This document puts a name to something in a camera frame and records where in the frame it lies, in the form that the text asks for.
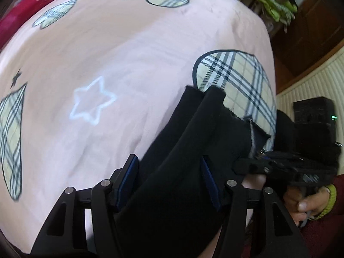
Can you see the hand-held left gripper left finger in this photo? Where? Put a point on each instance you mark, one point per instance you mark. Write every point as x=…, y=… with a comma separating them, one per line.
x=128, y=176

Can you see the black pants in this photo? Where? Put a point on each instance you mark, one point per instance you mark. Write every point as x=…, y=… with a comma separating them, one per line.
x=182, y=172

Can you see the green leafy plant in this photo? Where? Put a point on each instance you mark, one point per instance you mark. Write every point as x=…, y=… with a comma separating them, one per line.
x=270, y=1

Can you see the pink bed sheet plaid hearts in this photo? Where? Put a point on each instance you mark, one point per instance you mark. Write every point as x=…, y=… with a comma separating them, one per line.
x=107, y=72

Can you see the person's right forearm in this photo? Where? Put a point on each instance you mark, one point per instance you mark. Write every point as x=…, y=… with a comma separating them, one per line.
x=326, y=231

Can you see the red floral blanket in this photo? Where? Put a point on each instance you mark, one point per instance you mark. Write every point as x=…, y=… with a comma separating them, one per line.
x=24, y=5

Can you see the person's right hand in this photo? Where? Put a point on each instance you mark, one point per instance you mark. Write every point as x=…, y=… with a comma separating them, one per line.
x=303, y=203

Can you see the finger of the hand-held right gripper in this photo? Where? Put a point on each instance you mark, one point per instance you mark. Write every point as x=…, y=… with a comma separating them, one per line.
x=251, y=166

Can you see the dark wooden cabinet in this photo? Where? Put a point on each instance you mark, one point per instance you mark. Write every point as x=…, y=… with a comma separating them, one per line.
x=309, y=32

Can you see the white ribbed radiator panel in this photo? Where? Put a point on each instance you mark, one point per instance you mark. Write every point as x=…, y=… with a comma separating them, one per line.
x=314, y=86

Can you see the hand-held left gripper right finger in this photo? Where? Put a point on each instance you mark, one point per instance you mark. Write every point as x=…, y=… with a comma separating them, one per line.
x=209, y=178

